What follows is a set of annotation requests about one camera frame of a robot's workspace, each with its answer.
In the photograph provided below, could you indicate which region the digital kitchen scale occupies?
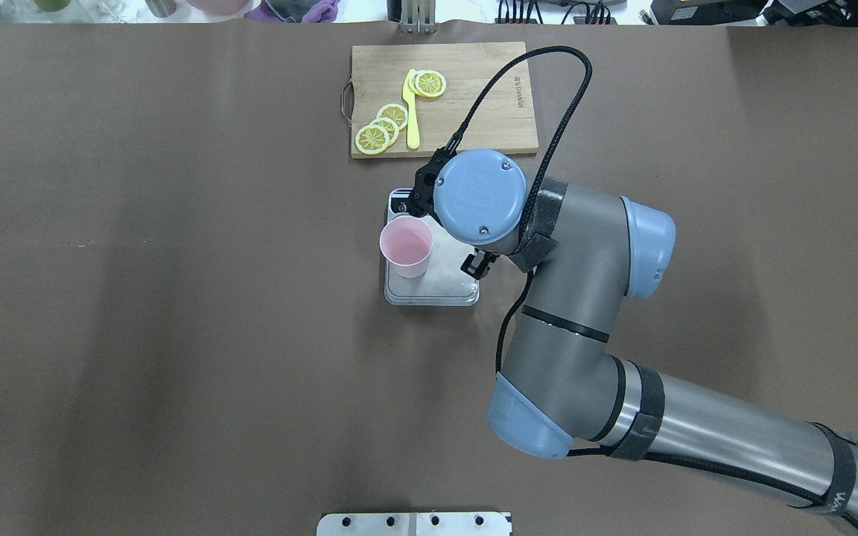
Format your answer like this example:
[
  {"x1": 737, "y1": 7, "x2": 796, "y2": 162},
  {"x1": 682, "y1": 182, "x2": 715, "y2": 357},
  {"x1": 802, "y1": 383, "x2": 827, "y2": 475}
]
[{"x1": 382, "y1": 217, "x2": 480, "y2": 307}]

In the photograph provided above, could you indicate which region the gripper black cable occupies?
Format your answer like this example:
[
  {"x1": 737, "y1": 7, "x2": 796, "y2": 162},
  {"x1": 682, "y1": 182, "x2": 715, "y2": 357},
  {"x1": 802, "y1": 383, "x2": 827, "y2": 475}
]
[{"x1": 444, "y1": 46, "x2": 594, "y2": 373}]

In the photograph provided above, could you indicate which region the wooden cutting board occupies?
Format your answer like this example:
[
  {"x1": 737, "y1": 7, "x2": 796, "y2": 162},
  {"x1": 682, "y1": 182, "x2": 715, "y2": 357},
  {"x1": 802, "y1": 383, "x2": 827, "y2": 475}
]
[{"x1": 350, "y1": 42, "x2": 539, "y2": 159}]

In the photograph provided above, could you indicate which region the yellow plastic knife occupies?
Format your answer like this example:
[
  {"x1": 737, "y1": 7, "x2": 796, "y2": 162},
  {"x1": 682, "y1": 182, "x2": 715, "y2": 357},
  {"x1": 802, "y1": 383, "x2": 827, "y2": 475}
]
[{"x1": 401, "y1": 68, "x2": 420, "y2": 150}]

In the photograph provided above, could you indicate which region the pink plastic cup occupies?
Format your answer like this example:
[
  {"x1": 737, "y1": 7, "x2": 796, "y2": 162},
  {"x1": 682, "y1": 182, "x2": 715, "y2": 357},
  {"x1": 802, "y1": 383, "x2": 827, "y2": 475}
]
[{"x1": 379, "y1": 216, "x2": 433, "y2": 278}]

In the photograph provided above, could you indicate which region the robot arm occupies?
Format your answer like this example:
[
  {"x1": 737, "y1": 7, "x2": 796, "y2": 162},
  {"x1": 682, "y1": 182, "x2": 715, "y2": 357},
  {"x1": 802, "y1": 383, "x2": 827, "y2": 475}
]
[{"x1": 406, "y1": 148, "x2": 858, "y2": 535}]

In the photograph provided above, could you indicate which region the lemon slice upper of three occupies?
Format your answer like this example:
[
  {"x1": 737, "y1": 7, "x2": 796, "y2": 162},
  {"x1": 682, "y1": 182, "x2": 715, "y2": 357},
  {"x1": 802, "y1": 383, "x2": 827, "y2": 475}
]
[{"x1": 377, "y1": 103, "x2": 409, "y2": 129}]

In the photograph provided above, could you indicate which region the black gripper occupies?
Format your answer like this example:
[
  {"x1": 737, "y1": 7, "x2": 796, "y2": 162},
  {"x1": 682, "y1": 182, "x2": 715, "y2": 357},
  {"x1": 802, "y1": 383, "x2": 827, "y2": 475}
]
[{"x1": 407, "y1": 148, "x2": 497, "y2": 281}]

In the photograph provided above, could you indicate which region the purple grey cloth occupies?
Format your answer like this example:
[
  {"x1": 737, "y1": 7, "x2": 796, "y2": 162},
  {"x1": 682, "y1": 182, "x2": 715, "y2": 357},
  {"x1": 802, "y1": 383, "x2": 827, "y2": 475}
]
[{"x1": 243, "y1": 1, "x2": 338, "y2": 24}]

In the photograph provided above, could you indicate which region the aluminium frame post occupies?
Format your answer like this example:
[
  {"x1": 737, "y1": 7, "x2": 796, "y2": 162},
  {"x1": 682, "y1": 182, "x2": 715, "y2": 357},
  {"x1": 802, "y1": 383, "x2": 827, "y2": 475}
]
[{"x1": 399, "y1": 0, "x2": 438, "y2": 34}]

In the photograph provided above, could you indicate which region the lemon slice near knife tip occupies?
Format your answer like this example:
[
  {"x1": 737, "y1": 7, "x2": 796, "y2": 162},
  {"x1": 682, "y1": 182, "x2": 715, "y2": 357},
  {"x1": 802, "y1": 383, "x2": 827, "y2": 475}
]
[{"x1": 408, "y1": 70, "x2": 447, "y2": 99}]

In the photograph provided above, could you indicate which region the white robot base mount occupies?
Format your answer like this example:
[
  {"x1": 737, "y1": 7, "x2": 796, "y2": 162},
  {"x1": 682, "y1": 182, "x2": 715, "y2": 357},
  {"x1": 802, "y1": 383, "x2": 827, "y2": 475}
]
[{"x1": 316, "y1": 511, "x2": 514, "y2": 535}]

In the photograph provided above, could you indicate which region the lemon slice middle of three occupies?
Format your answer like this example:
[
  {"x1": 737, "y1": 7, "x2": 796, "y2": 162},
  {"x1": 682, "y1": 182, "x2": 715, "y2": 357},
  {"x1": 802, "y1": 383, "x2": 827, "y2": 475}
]
[{"x1": 369, "y1": 118, "x2": 399, "y2": 148}]

